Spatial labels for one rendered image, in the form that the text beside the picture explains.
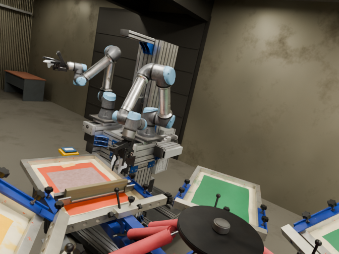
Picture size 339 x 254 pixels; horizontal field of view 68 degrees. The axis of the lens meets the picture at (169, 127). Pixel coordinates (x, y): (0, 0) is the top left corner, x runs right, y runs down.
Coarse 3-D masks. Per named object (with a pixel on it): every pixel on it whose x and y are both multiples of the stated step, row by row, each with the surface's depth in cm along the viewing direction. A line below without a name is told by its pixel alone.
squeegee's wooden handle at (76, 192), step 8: (88, 184) 151; (96, 184) 153; (104, 184) 156; (112, 184) 160; (120, 184) 164; (72, 192) 142; (80, 192) 146; (88, 192) 150; (96, 192) 153; (104, 192) 158
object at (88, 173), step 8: (72, 168) 188; (80, 168) 191; (88, 168) 194; (96, 168) 197; (80, 176) 179; (88, 176) 182; (96, 176) 184; (104, 176) 187; (104, 200) 157; (112, 200) 159; (120, 200) 161
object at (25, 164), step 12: (60, 156) 196; (72, 156) 200; (84, 156) 206; (96, 156) 210; (24, 168) 169; (108, 168) 196; (36, 180) 156; (132, 192) 173; (120, 204) 150; (72, 216) 131
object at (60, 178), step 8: (40, 168) 178; (48, 168) 181; (56, 168) 183; (64, 168) 186; (48, 176) 170; (56, 176) 172; (64, 176) 174; (72, 176) 177; (48, 184) 161; (56, 184) 163; (64, 184) 164; (72, 184) 167; (80, 184) 169; (56, 192) 154; (88, 200) 154; (96, 200) 155; (72, 208) 143; (80, 208) 144; (88, 208) 146; (96, 208) 147
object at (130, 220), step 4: (128, 216) 132; (132, 216) 133; (120, 220) 132; (124, 220) 129; (128, 220) 129; (132, 220) 130; (136, 220) 130; (128, 224) 127; (132, 224) 127; (136, 224) 127; (140, 224) 128; (128, 228) 127; (132, 228) 124
